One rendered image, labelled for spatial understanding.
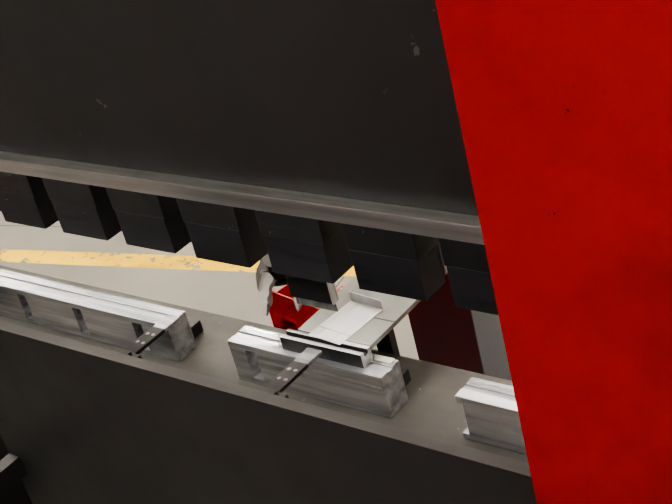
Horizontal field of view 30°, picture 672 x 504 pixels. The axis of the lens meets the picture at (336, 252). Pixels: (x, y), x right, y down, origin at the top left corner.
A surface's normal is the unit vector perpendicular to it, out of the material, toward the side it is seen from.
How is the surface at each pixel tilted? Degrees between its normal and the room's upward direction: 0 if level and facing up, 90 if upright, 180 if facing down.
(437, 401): 0
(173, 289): 0
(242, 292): 0
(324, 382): 90
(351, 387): 90
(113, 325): 90
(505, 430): 90
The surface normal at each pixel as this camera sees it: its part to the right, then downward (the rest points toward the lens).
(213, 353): -0.23, -0.85
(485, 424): -0.58, 0.51
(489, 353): 0.88, 0.03
